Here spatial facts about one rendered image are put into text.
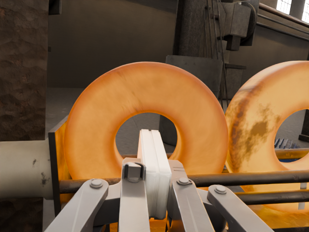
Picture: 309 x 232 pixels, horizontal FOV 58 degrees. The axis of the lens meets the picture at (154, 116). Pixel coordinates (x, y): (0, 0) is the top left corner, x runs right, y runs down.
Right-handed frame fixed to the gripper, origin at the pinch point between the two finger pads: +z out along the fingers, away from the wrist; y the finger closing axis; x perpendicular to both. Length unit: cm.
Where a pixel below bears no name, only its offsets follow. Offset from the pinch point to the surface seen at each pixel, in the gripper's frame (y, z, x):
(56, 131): -7.5, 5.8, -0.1
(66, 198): -6.8, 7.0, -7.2
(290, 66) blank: 12.9, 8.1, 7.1
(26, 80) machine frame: -17.8, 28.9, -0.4
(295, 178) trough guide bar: 14.1, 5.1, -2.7
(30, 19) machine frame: -17.6, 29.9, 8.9
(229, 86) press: 274, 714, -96
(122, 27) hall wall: -25, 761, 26
